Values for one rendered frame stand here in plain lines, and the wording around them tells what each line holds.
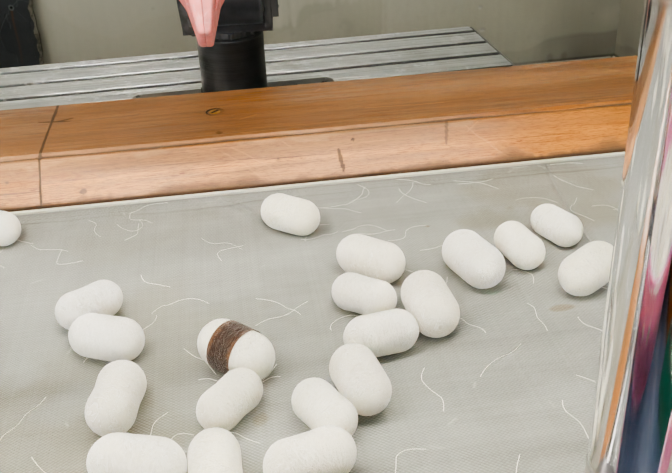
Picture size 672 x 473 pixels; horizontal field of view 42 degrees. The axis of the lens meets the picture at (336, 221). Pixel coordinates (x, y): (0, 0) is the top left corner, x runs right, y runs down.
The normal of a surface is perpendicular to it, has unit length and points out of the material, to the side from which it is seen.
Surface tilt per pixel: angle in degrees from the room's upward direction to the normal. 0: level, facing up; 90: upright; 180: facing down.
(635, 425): 90
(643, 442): 90
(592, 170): 0
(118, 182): 45
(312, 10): 91
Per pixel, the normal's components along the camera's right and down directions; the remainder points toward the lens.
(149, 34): 0.18, 0.46
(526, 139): 0.07, -0.29
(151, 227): -0.04, -0.88
